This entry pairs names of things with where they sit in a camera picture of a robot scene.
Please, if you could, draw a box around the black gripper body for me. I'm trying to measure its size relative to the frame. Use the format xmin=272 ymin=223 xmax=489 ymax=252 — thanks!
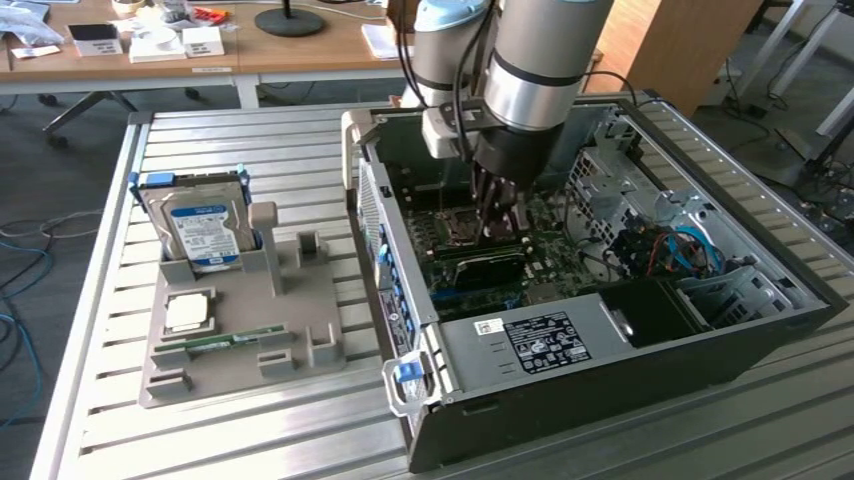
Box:
xmin=472 ymin=122 xmax=567 ymax=195

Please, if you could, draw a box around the graphics card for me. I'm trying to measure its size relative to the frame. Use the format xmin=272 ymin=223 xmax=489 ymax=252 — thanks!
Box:
xmin=452 ymin=249 xmax=528 ymax=292

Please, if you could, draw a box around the metal CPU socket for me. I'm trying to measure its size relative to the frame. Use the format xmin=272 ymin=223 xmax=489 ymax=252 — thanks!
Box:
xmin=432 ymin=205 xmax=481 ymax=247

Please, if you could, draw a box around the green motherboard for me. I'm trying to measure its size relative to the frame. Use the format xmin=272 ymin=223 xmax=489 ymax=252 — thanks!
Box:
xmin=399 ymin=180 xmax=605 ymax=321

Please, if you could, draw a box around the metal disk bay cage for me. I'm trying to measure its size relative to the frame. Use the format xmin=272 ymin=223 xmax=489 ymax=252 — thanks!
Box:
xmin=564 ymin=145 xmax=799 ymax=329

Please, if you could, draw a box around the black drive power connector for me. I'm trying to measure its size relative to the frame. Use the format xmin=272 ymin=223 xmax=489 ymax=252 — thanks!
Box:
xmin=607 ymin=228 xmax=659 ymax=280

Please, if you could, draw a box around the grey power supply unit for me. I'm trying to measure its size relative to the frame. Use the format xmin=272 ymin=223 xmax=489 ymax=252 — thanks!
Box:
xmin=436 ymin=294 xmax=632 ymax=395

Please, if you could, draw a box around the wooden cabinet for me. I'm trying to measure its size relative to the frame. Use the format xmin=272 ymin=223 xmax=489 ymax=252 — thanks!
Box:
xmin=585 ymin=0 xmax=766 ymax=117

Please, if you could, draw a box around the white paper stack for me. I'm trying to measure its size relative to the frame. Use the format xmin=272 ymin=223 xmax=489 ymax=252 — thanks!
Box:
xmin=361 ymin=22 xmax=411 ymax=60

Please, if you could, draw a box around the black open PC case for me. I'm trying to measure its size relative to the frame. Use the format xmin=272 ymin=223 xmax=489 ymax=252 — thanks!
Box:
xmin=339 ymin=97 xmax=850 ymax=474

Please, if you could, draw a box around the hard disk with blue rails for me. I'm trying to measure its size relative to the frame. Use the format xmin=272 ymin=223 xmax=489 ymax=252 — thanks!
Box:
xmin=128 ymin=167 xmax=259 ymax=275

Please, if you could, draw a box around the black lamp base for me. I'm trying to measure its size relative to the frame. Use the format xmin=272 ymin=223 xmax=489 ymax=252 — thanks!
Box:
xmin=252 ymin=0 xmax=328 ymax=38

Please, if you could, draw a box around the silver CPU chip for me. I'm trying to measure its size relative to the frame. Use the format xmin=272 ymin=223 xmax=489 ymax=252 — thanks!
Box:
xmin=162 ymin=294 xmax=214 ymax=335

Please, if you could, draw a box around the grey parts rack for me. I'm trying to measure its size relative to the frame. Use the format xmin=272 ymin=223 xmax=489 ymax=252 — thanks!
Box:
xmin=136 ymin=202 xmax=349 ymax=411

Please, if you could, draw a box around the small white box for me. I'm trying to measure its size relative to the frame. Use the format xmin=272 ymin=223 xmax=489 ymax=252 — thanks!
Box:
xmin=180 ymin=25 xmax=225 ymax=58

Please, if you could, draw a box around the red orange tool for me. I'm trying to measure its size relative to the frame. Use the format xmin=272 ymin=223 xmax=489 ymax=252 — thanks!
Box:
xmin=190 ymin=5 xmax=233 ymax=25

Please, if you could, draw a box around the flat white box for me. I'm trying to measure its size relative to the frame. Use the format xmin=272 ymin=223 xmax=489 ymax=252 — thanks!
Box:
xmin=126 ymin=27 xmax=189 ymax=64

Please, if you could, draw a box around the wooden desk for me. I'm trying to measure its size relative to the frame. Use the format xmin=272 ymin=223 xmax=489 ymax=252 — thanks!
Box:
xmin=0 ymin=0 xmax=605 ymax=96

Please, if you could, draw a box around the dark desk leg with casters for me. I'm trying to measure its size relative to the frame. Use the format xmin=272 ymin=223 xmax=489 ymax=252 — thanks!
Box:
xmin=38 ymin=89 xmax=201 ymax=150

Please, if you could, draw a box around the white box black top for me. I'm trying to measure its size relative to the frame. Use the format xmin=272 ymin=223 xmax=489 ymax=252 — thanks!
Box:
xmin=68 ymin=23 xmax=124 ymax=58

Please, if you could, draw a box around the white paper card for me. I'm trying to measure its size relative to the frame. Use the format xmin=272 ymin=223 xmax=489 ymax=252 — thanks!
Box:
xmin=8 ymin=44 xmax=62 ymax=61

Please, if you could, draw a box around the grey plastic bag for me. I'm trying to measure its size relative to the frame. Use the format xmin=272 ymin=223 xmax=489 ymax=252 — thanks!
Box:
xmin=0 ymin=0 xmax=66 ymax=47

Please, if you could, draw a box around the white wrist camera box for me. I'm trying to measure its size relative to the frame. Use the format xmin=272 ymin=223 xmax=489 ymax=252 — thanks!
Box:
xmin=419 ymin=99 xmax=496 ymax=160

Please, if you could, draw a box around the black power cable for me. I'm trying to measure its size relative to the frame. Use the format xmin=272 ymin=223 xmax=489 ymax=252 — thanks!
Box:
xmin=577 ymin=72 xmax=675 ymax=109

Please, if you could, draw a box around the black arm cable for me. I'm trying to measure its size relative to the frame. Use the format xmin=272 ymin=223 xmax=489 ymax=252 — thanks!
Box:
xmin=452 ymin=0 xmax=500 ymax=151

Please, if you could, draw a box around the red wire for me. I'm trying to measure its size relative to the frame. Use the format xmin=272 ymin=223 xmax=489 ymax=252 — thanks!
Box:
xmin=647 ymin=232 xmax=676 ymax=277

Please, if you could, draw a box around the blue SATA wire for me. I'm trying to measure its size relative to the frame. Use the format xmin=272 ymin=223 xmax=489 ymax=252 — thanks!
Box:
xmin=671 ymin=227 xmax=727 ymax=280

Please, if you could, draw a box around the white table frame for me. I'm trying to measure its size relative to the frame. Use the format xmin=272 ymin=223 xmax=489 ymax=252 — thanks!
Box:
xmin=726 ymin=0 xmax=854 ymax=136

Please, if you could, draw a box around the white floor cable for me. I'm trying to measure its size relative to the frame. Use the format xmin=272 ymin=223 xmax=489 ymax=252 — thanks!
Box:
xmin=0 ymin=208 xmax=102 ymax=242

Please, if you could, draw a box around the blue floor cable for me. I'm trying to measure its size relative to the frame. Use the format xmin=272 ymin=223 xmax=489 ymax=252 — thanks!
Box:
xmin=0 ymin=239 xmax=52 ymax=431

